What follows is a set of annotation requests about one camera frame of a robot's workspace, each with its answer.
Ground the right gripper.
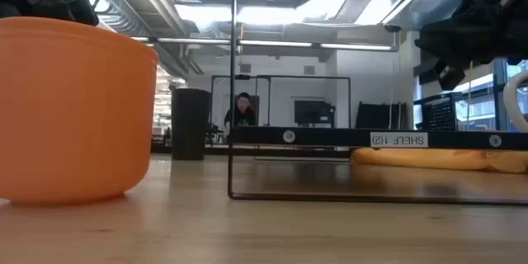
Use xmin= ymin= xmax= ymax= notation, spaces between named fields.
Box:
xmin=493 ymin=0 xmax=528 ymax=65

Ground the tall black tumbler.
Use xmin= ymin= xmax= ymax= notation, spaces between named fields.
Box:
xmin=171 ymin=87 xmax=212 ymax=162

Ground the white shelf label sticker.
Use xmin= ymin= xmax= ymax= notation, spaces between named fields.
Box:
xmin=370 ymin=131 xmax=429 ymax=149

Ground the black perforated crate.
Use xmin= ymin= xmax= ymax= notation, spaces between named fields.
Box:
xmin=420 ymin=92 xmax=464 ymax=132

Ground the small orange plastic cup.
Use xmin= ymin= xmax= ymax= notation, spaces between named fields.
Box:
xmin=0 ymin=16 xmax=160 ymax=206

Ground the orange cloth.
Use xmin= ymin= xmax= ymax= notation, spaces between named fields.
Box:
xmin=350 ymin=147 xmax=528 ymax=174

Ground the black flat panel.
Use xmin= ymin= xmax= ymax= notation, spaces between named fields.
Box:
xmin=355 ymin=101 xmax=408 ymax=130

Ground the black computer monitor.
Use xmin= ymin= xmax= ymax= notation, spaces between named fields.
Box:
xmin=294 ymin=99 xmax=337 ymax=129

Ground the long ceiling light strip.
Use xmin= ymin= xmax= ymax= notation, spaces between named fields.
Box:
xmin=130 ymin=35 xmax=399 ymax=53

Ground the person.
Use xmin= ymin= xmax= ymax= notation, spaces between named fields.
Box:
xmin=224 ymin=92 xmax=257 ymax=128

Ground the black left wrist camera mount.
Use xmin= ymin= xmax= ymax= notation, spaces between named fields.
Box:
xmin=24 ymin=0 xmax=101 ymax=27

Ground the yellow hanging cord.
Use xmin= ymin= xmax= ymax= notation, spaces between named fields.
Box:
xmin=395 ymin=32 xmax=403 ymax=130
xmin=467 ymin=59 xmax=474 ymax=131

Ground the silver rectangular air duct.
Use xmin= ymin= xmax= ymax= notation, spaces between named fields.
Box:
xmin=333 ymin=0 xmax=504 ymax=33

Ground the black metal workstation frame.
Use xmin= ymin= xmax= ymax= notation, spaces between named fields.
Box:
xmin=210 ymin=74 xmax=352 ymax=130

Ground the wooden shelf with black frame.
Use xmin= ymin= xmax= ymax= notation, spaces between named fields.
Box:
xmin=227 ymin=0 xmax=528 ymax=206

